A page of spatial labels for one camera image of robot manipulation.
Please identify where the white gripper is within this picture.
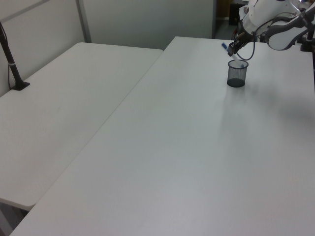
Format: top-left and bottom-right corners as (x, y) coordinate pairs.
(228, 5), (262, 56)

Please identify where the black mesh pen cup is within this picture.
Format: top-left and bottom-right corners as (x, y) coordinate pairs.
(226, 60), (250, 88)

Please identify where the dark background cabinet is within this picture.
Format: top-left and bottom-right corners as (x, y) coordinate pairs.
(227, 1), (241, 26)

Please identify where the black camera stand with cable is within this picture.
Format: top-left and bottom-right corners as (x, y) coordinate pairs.
(0, 21), (31, 91)

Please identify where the white marker with blue cap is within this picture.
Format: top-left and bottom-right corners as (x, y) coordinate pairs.
(221, 42), (245, 68)

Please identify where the white side table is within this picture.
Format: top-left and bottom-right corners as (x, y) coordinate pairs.
(0, 42), (164, 211)

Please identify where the grey partition post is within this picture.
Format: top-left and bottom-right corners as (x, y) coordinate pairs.
(75, 0), (93, 44)

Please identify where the dark gripper cable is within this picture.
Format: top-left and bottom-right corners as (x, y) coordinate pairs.
(236, 15), (296, 61)

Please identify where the black clamped pole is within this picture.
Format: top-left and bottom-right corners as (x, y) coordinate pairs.
(298, 7), (315, 53)

